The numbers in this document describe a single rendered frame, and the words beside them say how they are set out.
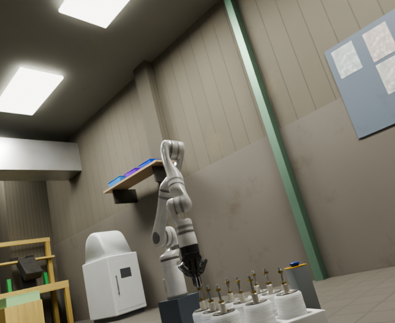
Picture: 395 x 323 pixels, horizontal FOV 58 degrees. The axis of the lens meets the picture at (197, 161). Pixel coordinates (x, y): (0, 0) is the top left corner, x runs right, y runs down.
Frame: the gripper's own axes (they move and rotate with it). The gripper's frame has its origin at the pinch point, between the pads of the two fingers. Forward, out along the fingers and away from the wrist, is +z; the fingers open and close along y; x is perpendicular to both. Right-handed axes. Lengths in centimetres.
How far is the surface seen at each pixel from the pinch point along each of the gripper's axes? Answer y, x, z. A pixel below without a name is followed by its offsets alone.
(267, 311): 5.4, -30.9, 13.0
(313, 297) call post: 39.2, -18.4, 16.9
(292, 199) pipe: 204, 132, -46
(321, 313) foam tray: 21.0, -38.0, 18.2
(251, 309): 1.5, -28.3, 11.5
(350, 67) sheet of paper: 237, 41, -146
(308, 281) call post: 39.2, -18.4, 10.7
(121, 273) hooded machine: 96, 384, -21
